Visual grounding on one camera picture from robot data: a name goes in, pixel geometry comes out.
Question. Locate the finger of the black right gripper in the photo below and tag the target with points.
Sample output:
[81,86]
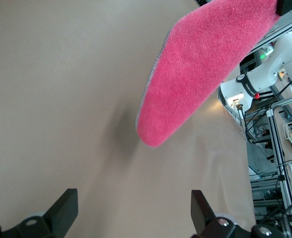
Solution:
[288,6]

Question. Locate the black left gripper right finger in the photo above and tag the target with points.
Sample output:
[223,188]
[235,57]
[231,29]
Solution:
[202,215]

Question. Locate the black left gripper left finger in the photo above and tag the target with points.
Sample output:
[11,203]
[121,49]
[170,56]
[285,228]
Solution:
[64,213]

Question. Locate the pink microfibre towel grey edge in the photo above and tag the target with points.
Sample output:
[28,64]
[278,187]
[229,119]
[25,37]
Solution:
[197,74]

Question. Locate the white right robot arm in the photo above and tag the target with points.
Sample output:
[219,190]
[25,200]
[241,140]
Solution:
[272,74]

